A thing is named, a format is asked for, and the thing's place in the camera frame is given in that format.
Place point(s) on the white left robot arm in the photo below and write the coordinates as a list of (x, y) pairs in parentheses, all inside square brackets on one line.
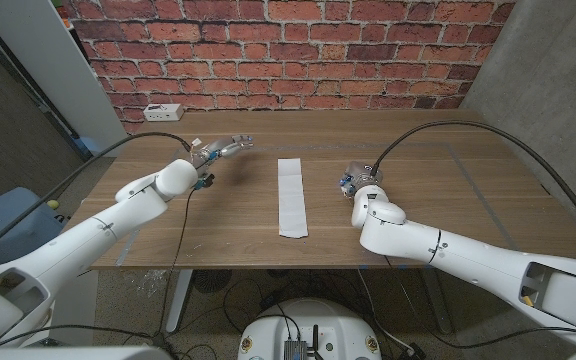
[(93, 235)]

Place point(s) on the small grey electronics box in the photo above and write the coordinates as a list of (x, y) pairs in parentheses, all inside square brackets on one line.
[(295, 351)]

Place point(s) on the yellow-green ball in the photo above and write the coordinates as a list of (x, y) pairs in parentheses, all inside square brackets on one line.
[(53, 204)]

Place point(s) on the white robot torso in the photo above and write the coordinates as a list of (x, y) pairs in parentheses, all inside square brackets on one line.
[(313, 320)]

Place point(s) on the black antenna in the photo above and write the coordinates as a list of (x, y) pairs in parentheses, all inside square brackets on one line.
[(315, 342)]

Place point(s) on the black round floor fan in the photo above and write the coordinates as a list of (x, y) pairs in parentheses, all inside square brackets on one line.
[(211, 281)]

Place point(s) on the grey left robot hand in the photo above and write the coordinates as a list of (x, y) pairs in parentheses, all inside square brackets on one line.
[(215, 149)]

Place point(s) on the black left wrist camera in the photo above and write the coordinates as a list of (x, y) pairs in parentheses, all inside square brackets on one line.
[(204, 182)]

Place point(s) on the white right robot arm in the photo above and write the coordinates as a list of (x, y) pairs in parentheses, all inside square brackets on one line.
[(468, 260)]

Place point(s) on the white robot chest shell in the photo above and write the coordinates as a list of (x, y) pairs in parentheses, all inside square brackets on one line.
[(68, 354)]

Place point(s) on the red brick print backdrop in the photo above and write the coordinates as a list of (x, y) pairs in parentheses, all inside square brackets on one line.
[(288, 50)]

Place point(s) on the grey table leg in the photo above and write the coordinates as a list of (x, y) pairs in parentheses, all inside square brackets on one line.
[(443, 320)]

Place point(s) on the white table leg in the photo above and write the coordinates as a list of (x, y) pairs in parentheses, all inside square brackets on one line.
[(180, 295)]

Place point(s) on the white upright panel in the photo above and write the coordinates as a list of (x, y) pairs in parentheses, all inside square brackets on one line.
[(53, 65)]

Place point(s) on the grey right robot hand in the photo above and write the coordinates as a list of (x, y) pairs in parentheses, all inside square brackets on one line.
[(360, 175)]

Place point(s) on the white power strip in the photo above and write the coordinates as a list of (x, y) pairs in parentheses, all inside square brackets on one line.
[(163, 112)]

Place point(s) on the clear plastic wrap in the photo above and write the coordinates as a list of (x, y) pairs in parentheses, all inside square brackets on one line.
[(145, 282)]

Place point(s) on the white receipt paper strip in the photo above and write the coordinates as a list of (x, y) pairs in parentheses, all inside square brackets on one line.
[(292, 200)]

